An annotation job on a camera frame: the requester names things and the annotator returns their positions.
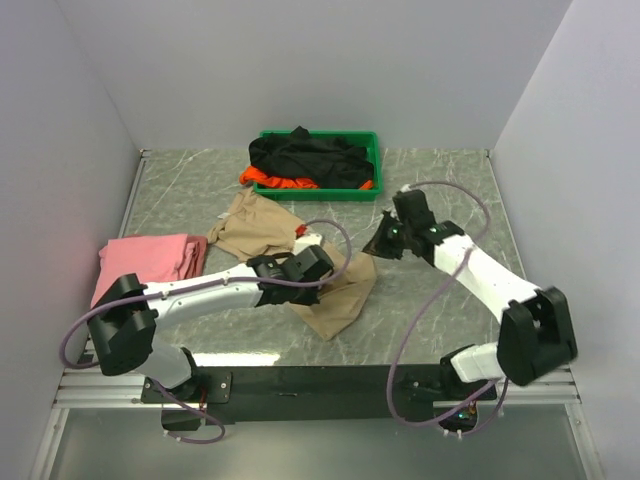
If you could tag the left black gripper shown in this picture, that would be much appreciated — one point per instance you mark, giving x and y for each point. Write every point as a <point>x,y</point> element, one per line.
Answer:
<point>308,299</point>

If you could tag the beige t shirt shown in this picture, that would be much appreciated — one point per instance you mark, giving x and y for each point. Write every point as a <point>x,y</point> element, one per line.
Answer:
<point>254,225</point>

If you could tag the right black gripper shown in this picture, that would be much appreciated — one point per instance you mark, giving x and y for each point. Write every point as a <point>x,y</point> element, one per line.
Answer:
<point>378,246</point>

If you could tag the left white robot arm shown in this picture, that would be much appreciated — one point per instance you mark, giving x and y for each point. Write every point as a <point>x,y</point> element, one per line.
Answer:
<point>125,335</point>

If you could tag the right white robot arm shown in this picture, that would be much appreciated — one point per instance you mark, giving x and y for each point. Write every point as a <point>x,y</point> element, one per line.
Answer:
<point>536,334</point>

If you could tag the green plastic bin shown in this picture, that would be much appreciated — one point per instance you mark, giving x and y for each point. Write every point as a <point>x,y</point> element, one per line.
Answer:
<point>362,138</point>

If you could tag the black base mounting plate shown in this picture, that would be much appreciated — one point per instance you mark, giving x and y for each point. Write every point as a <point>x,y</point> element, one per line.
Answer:
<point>234,394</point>

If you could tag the black t shirt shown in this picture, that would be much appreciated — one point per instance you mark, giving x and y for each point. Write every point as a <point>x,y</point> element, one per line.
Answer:
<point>298,154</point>

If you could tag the orange t shirt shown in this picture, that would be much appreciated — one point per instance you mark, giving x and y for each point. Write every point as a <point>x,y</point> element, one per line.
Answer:
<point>254,176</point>

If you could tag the light pink folded t shirt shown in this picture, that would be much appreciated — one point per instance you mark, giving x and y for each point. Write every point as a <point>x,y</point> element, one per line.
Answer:
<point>151,258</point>

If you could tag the aluminium rail frame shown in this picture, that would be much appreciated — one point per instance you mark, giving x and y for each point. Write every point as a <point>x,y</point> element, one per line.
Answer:
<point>98,428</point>

